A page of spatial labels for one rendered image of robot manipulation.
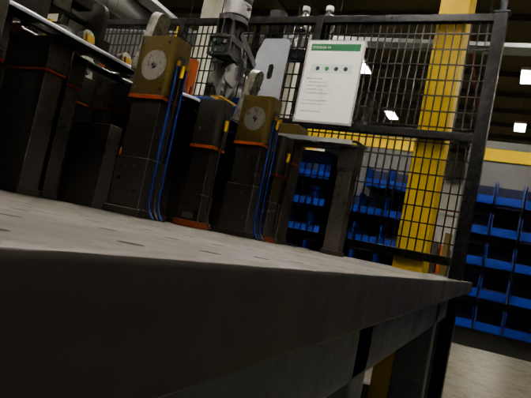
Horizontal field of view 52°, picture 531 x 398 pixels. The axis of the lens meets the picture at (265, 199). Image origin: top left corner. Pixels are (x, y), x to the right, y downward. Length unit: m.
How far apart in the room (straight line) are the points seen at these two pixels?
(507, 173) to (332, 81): 1.58
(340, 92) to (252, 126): 0.70
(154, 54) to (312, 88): 1.02
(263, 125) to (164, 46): 0.36
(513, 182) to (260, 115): 2.19
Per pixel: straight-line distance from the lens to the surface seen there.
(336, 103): 1.97
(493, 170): 3.33
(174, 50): 1.08
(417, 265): 1.83
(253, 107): 1.36
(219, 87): 1.52
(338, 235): 1.43
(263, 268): 0.20
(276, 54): 1.81
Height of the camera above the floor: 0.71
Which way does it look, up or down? 4 degrees up
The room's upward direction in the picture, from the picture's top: 12 degrees clockwise
